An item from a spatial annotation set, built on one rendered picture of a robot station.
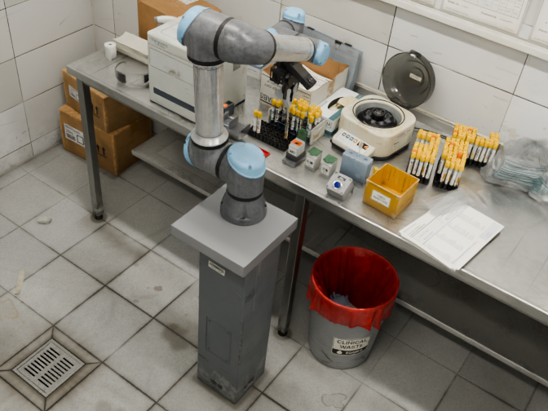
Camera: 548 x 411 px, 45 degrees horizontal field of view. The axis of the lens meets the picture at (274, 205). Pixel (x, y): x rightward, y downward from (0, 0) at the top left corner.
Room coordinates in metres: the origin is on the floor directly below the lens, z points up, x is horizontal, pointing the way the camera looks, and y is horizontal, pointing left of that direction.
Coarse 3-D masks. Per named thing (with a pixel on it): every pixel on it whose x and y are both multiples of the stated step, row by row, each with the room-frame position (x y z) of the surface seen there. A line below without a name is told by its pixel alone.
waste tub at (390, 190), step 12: (384, 168) 1.85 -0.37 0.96; (396, 168) 1.83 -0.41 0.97; (372, 180) 1.78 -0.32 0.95; (384, 180) 1.85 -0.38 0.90; (396, 180) 1.83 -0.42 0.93; (408, 180) 1.81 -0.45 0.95; (372, 192) 1.74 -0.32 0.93; (384, 192) 1.71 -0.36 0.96; (396, 192) 1.81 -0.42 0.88; (408, 192) 1.73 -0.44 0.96; (372, 204) 1.73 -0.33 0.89; (384, 204) 1.71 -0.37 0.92; (396, 204) 1.68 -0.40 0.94; (408, 204) 1.75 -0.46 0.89; (396, 216) 1.69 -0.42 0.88
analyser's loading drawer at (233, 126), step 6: (228, 114) 2.11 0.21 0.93; (228, 120) 2.10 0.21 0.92; (234, 120) 2.07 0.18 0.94; (228, 126) 2.04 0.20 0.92; (234, 126) 2.06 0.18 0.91; (240, 126) 2.06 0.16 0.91; (246, 126) 2.04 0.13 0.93; (234, 132) 2.02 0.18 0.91; (240, 132) 2.01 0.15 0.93; (246, 132) 2.04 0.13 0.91; (240, 138) 2.01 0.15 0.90
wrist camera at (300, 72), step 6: (288, 66) 2.02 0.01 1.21; (294, 66) 2.02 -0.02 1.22; (300, 66) 2.03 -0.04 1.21; (294, 72) 2.01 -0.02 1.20; (300, 72) 2.01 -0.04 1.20; (306, 72) 2.02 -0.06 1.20; (300, 78) 1.99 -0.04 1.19; (306, 78) 2.00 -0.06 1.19; (312, 78) 2.01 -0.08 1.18; (306, 84) 1.98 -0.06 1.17; (312, 84) 1.99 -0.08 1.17
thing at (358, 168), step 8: (344, 152) 1.89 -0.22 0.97; (352, 152) 1.89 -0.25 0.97; (344, 160) 1.88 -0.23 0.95; (352, 160) 1.87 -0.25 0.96; (360, 160) 1.86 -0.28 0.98; (368, 160) 1.86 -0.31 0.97; (344, 168) 1.88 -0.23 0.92; (352, 168) 1.86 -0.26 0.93; (360, 168) 1.85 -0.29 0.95; (368, 168) 1.85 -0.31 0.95; (352, 176) 1.86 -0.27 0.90; (360, 176) 1.84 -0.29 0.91; (368, 176) 1.86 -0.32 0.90; (360, 184) 1.83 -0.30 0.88
